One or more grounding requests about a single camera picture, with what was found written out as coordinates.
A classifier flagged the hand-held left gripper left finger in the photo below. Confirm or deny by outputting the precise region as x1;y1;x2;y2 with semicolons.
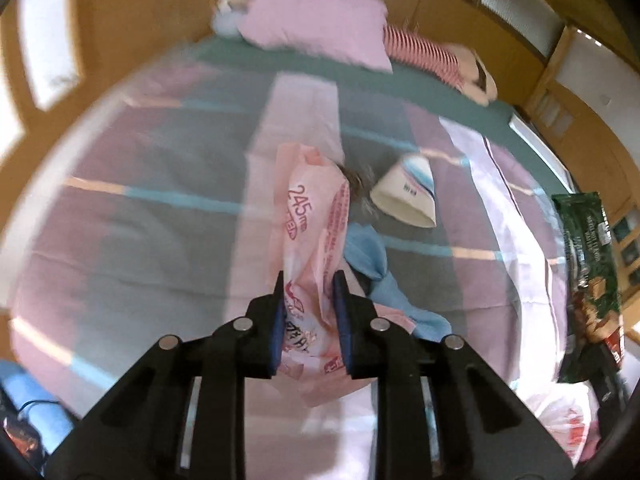
42;270;287;480

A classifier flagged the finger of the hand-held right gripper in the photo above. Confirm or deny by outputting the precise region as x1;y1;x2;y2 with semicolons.
595;355;632;416

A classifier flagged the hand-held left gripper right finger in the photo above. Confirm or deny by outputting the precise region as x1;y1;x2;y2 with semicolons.
333;270;576;480

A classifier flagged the white plastic bag red print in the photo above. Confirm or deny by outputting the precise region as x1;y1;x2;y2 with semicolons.
522;387;603;467

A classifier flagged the pink printed plastic packet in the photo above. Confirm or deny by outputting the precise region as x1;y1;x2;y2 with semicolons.
275;142;373;408

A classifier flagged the dark green snack packet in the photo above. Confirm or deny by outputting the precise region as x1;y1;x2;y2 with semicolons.
551;191;626;385

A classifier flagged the blue cloth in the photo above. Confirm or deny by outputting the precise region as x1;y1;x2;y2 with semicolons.
342;224;452;343

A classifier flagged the white cone-shaped packet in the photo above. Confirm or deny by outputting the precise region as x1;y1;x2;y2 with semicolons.
369;154;437;230

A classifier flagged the striped pink grey blanket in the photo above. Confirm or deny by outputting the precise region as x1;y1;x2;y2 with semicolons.
7;42;571;441

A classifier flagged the blue mat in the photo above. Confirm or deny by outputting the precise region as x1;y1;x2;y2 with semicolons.
0;359;77;456

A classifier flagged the striped plush toy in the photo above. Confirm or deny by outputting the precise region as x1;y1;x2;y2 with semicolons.
382;24;498;107

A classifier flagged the pink pillow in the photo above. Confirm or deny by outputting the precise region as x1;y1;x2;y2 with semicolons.
237;0;393;73

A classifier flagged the pale plush toy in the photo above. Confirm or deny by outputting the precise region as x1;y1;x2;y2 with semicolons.
211;0;256;37

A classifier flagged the wooden bed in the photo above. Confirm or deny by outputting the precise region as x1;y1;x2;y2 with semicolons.
0;0;640;321

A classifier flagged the black cable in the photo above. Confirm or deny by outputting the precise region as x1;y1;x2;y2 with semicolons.
15;399;60;426

